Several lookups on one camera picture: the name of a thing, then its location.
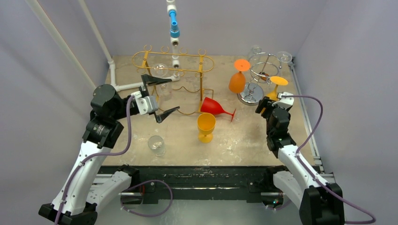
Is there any round clear wine glass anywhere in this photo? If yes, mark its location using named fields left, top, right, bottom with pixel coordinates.
left=151, top=63, right=172, bottom=101

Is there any yellow plastic goblet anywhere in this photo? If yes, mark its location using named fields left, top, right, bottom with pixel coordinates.
left=197, top=113, right=216, bottom=143
left=266, top=76, right=289, bottom=101

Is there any orange plastic goblet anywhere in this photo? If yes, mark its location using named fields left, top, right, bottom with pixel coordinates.
left=229, top=59, right=251, bottom=94

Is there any patterned clear goblet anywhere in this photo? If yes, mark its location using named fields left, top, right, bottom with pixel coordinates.
left=247, top=45, right=262, bottom=66

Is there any red plastic goblet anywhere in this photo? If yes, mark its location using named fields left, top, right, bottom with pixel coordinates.
left=199, top=97, right=236, bottom=122

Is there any clear champagne flute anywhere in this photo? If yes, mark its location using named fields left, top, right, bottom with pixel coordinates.
left=276, top=51, right=293, bottom=69

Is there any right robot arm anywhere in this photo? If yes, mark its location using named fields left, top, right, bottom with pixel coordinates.
left=255, top=92, right=344, bottom=225

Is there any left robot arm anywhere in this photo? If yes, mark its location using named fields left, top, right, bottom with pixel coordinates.
left=38, top=74, right=176, bottom=225

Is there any chrome round glass rack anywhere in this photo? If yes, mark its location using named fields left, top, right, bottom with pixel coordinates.
left=237, top=52, right=281, bottom=106

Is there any clear glass near front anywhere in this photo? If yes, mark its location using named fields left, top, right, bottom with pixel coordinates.
left=147, top=135, right=166, bottom=157

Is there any blue pipe fitting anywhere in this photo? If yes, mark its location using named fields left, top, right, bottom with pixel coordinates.
left=169, top=9, right=180, bottom=38

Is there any black mounting base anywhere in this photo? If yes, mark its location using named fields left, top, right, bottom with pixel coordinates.
left=125, top=165, right=287, bottom=204

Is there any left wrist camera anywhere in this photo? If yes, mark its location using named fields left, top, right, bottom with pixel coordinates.
left=130, top=91, right=159, bottom=115

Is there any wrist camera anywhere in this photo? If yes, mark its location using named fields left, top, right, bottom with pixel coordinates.
left=130, top=91, right=159, bottom=115
left=272, top=92, right=294, bottom=111

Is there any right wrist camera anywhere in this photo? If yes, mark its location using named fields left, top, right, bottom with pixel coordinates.
left=272, top=92, right=294, bottom=111

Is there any gold wire glass rack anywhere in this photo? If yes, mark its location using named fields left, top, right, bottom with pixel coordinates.
left=132, top=46, right=215, bottom=115

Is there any white PVC pipe frame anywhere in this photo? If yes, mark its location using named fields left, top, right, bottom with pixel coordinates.
left=25, top=0, right=184, bottom=92

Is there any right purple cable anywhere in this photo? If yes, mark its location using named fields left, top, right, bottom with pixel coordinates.
left=281, top=95, right=377, bottom=225

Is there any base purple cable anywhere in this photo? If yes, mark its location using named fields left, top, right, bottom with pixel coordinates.
left=119, top=177, right=174, bottom=217

